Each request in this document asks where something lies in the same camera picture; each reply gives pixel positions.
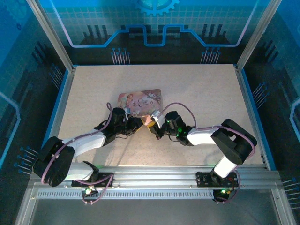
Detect pink illustrated tin box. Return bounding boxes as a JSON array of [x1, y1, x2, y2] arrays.
[[118, 88, 164, 119]]

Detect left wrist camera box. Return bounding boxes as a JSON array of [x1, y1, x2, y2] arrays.
[[151, 111, 166, 128]]

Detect aluminium mounting rail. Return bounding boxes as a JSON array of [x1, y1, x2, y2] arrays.
[[30, 165, 281, 188]]

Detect slotted cable duct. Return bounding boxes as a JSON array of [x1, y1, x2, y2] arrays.
[[36, 190, 274, 199]]

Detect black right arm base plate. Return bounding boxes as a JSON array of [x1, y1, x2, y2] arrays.
[[195, 170, 239, 188]]

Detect aluminium table side rail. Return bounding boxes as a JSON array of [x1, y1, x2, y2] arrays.
[[39, 67, 77, 170], [234, 65, 270, 170]]

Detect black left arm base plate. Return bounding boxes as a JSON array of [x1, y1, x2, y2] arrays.
[[71, 172, 115, 188]]

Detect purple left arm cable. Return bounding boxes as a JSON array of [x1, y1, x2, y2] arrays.
[[41, 102, 115, 205]]

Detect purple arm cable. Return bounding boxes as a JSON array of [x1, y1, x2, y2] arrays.
[[160, 102, 256, 204], [41, 102, 115, 205]]

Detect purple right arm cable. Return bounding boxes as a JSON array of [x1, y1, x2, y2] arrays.
[[160, 102, 256, 204]]

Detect aluminium frame post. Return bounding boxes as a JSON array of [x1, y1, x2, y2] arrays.
[[235, 0, 284, 72], [26, 0, 78, 72]]

